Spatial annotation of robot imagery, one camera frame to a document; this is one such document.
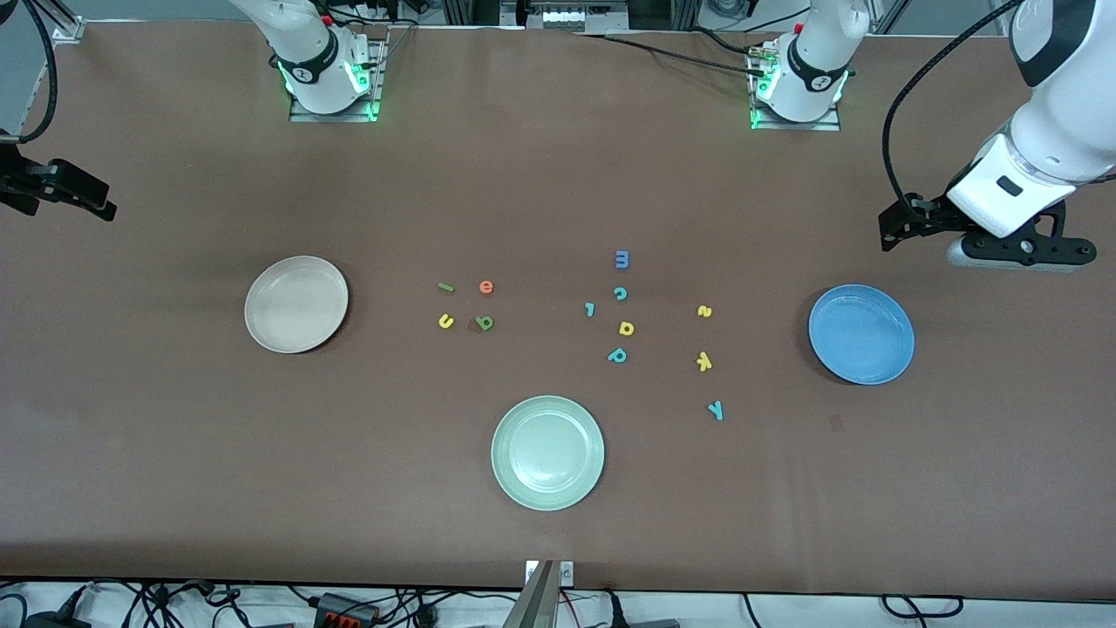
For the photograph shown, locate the blue round plate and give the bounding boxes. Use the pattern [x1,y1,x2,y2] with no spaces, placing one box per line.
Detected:
[808,284,916,386]

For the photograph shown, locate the beige round plate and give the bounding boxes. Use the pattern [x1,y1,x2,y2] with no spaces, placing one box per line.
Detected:
[244,256,350,355]

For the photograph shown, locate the brown table cover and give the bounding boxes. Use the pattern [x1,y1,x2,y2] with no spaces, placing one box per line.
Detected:
[0,19,1116,603]

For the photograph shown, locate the terminal block device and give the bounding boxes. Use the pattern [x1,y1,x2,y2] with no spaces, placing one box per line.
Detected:
[521,0,630,33]

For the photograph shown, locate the pale green round plate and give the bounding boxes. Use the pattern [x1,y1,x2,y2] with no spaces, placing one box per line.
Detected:
[491,395,606,512]

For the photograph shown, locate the black red power strip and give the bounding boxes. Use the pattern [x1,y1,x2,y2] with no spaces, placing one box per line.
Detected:
[312,592,382,628]

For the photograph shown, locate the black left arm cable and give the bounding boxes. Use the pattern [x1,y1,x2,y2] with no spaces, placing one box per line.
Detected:
[882,0,1025,210]

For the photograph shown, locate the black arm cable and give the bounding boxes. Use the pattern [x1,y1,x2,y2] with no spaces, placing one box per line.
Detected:
[0,0,58,145]
[882,0,1025,210]

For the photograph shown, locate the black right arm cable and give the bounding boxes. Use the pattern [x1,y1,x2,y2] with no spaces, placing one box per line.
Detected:
[0,0,58,145]

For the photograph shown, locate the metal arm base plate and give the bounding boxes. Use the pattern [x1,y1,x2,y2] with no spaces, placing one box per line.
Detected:
[748,39,842,133]
[288,31,389,124]

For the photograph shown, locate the short black table cable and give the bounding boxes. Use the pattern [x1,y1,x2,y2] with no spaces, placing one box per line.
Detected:
[684,26,768,58]

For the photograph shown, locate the long black table cable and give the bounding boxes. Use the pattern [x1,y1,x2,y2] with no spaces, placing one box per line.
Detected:
[575,31,772,78]

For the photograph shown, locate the black looped cable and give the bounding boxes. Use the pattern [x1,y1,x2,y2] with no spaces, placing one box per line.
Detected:
[881,594,965,622]

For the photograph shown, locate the black cable tangle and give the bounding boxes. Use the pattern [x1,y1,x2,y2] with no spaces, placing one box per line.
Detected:
[0,578,302,628]

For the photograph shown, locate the aluminium frame structure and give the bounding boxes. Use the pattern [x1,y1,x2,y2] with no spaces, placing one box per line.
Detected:
[440,0,524,27]

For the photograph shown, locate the grey camera post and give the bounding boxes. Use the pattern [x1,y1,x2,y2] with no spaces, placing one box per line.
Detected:
[501,560,559,628]

